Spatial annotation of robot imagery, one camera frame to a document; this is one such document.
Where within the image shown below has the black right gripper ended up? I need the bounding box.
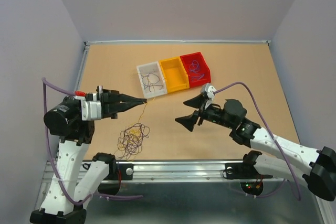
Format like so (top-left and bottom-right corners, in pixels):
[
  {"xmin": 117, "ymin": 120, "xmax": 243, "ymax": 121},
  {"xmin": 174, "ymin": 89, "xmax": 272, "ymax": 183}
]
[{"xmin": 174, "ymin": 93, "xmax": 234, "ymax": 132}]

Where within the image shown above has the single yellow cable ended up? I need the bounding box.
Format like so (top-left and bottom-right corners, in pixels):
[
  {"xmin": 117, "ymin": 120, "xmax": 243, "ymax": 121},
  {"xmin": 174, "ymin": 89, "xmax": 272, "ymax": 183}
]
[{"xmin": 136, "ymin": 98, "xmax": 157, "ymax": 127}]

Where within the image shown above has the purple cable tangle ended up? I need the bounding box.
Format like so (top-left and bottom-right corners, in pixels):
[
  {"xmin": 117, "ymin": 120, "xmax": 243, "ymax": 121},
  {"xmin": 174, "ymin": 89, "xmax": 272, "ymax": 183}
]
[{"xmin": 113, "ymin": 122, "xmax": 151, "ymax": 161}]

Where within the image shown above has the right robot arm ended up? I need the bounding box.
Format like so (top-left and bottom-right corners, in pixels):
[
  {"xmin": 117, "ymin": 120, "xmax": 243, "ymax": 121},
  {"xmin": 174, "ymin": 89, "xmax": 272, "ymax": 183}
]
[{"xmin": 175, "ymin": 94, "xmax": 335, "ymax": 201}]

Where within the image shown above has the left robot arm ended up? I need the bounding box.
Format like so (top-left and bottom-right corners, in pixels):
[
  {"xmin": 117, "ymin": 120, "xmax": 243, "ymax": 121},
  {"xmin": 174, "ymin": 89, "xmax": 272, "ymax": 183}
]
[{"xmin": 30, "ymin": 80, "xmax": 147, "ymax": 223}]

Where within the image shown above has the yellow plastic bin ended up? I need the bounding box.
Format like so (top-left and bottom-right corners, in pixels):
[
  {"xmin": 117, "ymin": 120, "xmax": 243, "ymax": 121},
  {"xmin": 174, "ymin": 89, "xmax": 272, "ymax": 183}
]
[{"xmin": 159, "ymin": 57, "xmax": 190, "ymax": 93}]

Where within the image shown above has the white plastic bin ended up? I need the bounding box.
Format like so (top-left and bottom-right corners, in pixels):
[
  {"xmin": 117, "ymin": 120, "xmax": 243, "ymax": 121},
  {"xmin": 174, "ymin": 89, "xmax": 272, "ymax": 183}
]
[{"xmin": 136, "ymin": 61, "xmax": 167, "ymax": 99}]

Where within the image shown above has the red plastic bin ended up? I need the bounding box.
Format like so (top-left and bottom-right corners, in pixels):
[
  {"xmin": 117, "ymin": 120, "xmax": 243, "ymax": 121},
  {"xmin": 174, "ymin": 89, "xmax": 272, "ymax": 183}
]
[{"xmin": 180, "ymin": 52, "xmax": 211, "ymax": 88}]

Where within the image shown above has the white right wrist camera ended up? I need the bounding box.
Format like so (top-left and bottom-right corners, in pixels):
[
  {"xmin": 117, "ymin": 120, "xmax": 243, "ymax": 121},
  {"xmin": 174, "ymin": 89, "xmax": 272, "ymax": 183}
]
[{"xmin": 201, "ymin": 83, "xmax": 217, "ymax": 110}]

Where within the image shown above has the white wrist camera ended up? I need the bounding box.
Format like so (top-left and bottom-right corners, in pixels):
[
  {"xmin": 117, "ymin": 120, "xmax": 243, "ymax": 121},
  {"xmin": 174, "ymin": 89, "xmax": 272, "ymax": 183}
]
[
  {"xmin": 201, "ymin": 83, "xmax": 217, "ymax": 110},
  {"xmin": 75, "ymin": 91, "xmax": 102, "ymax": 121}
]

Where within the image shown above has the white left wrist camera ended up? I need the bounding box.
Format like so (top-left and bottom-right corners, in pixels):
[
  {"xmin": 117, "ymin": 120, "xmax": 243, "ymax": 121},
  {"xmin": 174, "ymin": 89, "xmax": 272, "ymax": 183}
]
[{"xmin": 75, "ymin": 91, "xmax": 102, "ymax": 121}]

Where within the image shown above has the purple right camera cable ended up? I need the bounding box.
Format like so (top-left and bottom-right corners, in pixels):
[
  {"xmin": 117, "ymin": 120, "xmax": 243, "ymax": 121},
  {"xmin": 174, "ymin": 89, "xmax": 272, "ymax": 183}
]
[{"xmin": 214, "ymin": 82, "xmax": 302, "ymax": 201}]

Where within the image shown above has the aluminium front rail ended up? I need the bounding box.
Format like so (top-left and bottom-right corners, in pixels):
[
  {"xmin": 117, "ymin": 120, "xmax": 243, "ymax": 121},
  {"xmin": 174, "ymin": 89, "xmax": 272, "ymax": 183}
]
[{"xmin": 43, "ymin": 158, "xmax": 289, "ymax": 183}]

